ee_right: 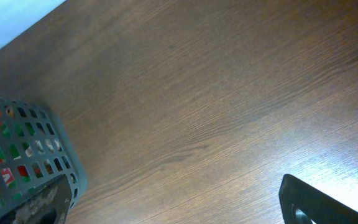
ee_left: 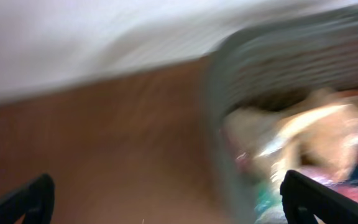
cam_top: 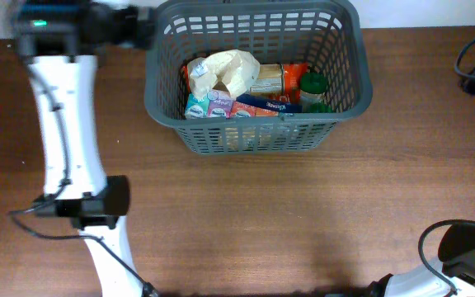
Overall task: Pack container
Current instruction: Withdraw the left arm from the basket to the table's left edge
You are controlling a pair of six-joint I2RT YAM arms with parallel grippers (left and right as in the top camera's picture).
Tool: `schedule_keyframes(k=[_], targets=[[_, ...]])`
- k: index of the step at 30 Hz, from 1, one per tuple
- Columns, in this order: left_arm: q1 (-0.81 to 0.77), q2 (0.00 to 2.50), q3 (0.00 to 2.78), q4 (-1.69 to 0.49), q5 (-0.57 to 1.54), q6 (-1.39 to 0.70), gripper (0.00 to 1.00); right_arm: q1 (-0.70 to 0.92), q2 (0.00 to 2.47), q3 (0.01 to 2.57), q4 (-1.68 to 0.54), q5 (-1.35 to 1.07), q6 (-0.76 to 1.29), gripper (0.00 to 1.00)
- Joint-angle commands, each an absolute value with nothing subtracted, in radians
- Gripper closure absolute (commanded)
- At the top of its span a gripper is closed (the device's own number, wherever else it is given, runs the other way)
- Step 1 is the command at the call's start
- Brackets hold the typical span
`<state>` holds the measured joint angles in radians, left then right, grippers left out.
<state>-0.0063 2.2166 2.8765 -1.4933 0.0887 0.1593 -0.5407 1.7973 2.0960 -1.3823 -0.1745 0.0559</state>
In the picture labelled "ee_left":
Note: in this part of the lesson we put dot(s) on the beige food pouch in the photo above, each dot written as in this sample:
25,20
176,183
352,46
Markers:
320,132

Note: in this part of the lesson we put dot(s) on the grey plastic basket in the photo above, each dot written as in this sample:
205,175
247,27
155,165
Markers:
273,66

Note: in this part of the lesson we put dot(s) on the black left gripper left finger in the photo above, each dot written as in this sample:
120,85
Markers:
33,202

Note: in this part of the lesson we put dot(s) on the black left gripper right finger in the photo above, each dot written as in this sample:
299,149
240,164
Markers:
304,200

